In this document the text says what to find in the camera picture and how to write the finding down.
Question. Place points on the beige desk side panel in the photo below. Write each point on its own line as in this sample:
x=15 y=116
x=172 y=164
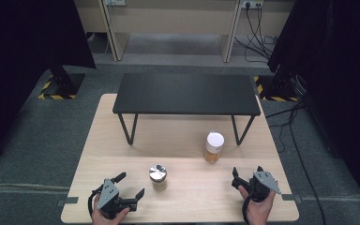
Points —
x=229 y=34
x=115 y=34

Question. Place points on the glass jar with white lid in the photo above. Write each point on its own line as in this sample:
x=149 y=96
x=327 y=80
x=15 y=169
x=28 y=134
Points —
x=215 y=141

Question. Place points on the person's right hand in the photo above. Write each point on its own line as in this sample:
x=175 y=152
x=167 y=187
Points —
x=260 y=211

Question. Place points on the white wall socket with plugs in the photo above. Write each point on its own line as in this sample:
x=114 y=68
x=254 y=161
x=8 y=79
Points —
x=252 y=3

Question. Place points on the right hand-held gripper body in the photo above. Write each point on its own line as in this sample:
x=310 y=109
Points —
x=262 y=184

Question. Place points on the black desk shelf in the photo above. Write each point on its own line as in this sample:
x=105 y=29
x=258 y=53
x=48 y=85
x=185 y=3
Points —
x=184 y=93

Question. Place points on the person's left hand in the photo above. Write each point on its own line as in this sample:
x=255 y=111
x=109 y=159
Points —
x=105 y=218

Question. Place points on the black stand base striped tape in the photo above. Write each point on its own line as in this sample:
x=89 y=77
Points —
x=63 y=84
x=276 y=90

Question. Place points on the glass jar with silver lid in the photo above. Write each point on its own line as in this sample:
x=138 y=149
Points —
x=158 y=173

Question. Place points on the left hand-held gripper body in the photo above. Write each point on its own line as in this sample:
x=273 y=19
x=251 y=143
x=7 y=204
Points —
x=107 y=194

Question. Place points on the black curtain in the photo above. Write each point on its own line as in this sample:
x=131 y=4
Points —
x=334 y=62
x=18 y=47

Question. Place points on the grey tape strip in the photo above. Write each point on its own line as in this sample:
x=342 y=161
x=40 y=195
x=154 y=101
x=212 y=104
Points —
x=68 y=201
x=291 y=198

